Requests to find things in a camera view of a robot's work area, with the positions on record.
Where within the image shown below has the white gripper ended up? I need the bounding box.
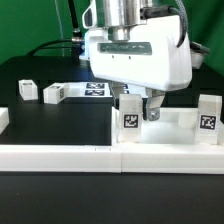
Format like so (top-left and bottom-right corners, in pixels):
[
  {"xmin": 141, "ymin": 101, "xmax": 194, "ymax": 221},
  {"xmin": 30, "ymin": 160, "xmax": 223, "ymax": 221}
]
[{"xmin": 87, "ymin": 15, "xmax": 192, "ymax": 121}]

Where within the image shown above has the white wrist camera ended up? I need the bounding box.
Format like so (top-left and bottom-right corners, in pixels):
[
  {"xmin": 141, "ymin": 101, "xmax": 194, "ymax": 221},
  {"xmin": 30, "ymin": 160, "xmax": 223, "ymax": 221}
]
[{"xmin": 82, "ymin": 0, "xmax": 101, "ymax": 29}]

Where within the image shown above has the white fiducial marker base sheet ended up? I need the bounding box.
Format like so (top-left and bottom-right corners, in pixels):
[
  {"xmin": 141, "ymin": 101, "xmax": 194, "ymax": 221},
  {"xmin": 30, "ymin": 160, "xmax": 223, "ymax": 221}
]
[{"xmin": 67, "ymin": 82, "xmax": 147, "ymax": 98}]

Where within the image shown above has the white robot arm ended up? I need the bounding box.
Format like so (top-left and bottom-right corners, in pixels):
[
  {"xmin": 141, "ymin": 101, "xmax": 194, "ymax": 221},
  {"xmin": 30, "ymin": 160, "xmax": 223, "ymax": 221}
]
[{"xmin": 81, "ymin": 0, "xmax": 192, "ymax": 121}]

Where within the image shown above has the white square table top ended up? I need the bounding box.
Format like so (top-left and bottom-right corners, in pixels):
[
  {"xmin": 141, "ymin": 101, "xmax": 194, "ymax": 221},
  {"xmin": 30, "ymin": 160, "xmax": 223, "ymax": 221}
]
[{"xmin": 112, "ymin": 108, "xmax": 224, "ymax": 145}]

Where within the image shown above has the black cable bundle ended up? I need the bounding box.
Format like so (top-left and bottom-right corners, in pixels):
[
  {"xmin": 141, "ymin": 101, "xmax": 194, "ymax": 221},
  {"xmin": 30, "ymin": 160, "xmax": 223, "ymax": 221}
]
[{"xmin": 26, "ymin": 0, "xmax": 87, "ymax": 58}]

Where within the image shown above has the white left fence rail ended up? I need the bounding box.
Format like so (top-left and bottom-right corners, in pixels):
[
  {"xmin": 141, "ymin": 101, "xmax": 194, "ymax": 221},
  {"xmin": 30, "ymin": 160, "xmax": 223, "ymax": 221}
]
[{"xmin": 0, "ymin": 107, "xmax": 9, "ymax": 134}]

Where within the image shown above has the white front fence rail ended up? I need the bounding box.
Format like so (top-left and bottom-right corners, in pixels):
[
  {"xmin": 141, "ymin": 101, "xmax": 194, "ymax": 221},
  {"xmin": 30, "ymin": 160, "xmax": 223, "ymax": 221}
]
[{"xmin": 0, "ymin": 144, "xmax": 224, "ymax": 174}]

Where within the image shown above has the white fence rail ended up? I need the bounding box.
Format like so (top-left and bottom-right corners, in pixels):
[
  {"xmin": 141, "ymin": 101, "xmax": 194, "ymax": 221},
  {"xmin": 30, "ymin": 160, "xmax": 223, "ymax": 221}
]
[
  {"xmin": 0, "ymin": 144, "xmax": 224, "ymax": 174},
  {"xmin": 0, "ymin": 107, "xmax": 9, "ymax": 134}
]

